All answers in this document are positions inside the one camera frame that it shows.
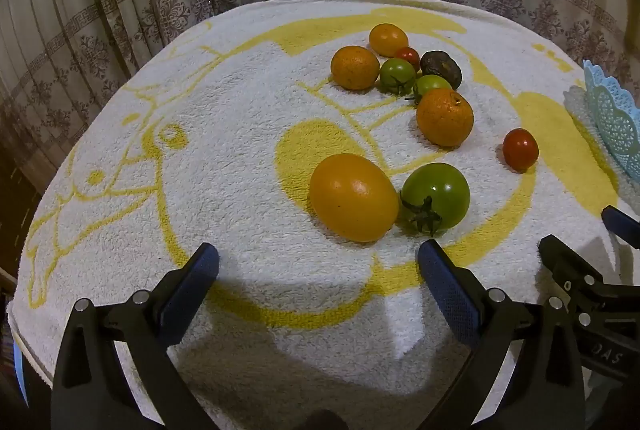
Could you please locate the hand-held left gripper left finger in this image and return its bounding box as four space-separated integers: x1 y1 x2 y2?
50 241 221 430

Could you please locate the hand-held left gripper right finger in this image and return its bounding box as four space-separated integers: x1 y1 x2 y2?
415 239 586 430

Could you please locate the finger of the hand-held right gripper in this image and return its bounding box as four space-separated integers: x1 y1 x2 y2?
539 234 640 311
601 205 640 248

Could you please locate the light blue lattice plastic basket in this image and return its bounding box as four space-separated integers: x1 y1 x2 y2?
564 59 640 185

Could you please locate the large green tomato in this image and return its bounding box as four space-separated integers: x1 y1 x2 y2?
400 163 471 236

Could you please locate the large smooth yellow-orange fruit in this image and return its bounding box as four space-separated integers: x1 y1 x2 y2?
308 153 400 243

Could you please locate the mandarin orange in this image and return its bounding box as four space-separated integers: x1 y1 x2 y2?
416 89 474 147
331 45 381 91

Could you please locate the small green tomato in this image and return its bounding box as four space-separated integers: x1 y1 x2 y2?
379 58 417 96
412 74 453 104

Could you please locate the dark brown passion fruit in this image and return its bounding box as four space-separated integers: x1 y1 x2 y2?
419 51 463 90

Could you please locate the small red cherry tomato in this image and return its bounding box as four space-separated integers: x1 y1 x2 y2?
393 46 421 67

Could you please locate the small smooth orange fruit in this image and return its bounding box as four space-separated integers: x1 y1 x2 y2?
369 23 409 58

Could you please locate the white yellow printed towel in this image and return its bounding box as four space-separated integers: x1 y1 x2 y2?
7 0 631 430

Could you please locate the light blue sheet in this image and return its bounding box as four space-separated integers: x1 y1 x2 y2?
14 340 28 403

